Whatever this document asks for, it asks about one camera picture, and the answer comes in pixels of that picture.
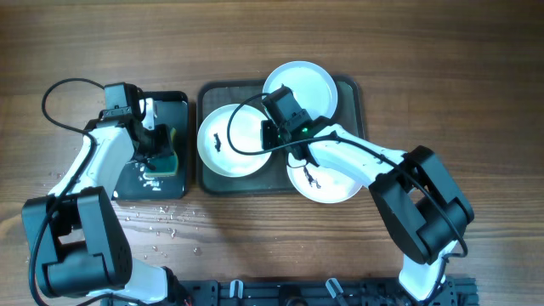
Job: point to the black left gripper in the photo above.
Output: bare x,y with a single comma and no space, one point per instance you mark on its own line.
157,144

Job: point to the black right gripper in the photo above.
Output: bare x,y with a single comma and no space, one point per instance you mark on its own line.
269,136

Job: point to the green yellow sponge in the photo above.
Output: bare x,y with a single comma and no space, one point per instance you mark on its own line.
167,163

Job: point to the white plate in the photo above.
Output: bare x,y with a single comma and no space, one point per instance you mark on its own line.
320,184
245,133
312,87

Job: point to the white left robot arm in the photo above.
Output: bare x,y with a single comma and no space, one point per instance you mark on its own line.
77,246

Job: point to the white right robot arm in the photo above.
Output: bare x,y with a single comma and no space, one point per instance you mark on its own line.
421,205

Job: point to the black water tray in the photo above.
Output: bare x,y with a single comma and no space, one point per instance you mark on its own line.
172,109

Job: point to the white plate top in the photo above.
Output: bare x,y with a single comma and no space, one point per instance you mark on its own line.
312,87

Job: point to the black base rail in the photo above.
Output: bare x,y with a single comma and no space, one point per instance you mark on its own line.
332,292

